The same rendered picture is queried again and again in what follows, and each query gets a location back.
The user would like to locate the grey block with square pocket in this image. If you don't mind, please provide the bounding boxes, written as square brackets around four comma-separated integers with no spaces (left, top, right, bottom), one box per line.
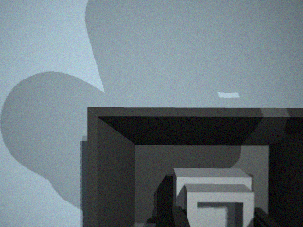
[173,168,254,227]

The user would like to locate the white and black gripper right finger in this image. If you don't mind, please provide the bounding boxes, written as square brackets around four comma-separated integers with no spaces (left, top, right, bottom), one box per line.
[253,207,281,227]

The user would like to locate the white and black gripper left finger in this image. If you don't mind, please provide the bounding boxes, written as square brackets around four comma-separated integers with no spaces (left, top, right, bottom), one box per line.
[171,207,190,227]

